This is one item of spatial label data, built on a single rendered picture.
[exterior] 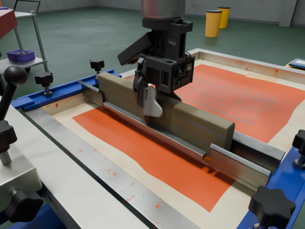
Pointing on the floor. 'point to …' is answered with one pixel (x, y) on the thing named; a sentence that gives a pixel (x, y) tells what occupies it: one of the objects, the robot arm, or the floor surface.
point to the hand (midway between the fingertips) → (152, 114)
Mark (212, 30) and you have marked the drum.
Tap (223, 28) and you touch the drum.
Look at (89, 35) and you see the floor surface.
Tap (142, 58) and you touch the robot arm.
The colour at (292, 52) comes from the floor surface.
